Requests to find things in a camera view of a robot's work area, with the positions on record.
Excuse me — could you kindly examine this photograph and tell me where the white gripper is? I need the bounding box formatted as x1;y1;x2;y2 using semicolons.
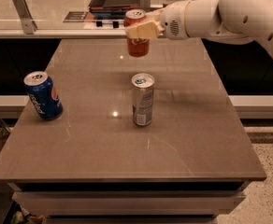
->
125;0;190;40

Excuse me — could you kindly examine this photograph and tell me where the red coke can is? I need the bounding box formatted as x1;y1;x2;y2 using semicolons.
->
124;9;150;57

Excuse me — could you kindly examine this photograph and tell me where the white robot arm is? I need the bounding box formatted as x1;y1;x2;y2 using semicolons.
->
125;0;273;59

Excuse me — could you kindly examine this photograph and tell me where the silver slim can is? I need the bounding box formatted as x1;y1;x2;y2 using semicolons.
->
132;73;154;126

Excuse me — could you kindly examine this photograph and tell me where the blue pepsi can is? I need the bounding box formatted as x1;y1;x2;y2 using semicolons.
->
23;71;63;120

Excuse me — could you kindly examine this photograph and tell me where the table drawer front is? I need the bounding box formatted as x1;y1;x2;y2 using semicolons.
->
13;191;245;216

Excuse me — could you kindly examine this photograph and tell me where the colourful item under table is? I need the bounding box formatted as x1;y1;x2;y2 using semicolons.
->
9;209;46;224

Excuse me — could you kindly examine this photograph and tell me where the left metal glass bracket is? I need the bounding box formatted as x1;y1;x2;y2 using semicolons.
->
12;0;37;35

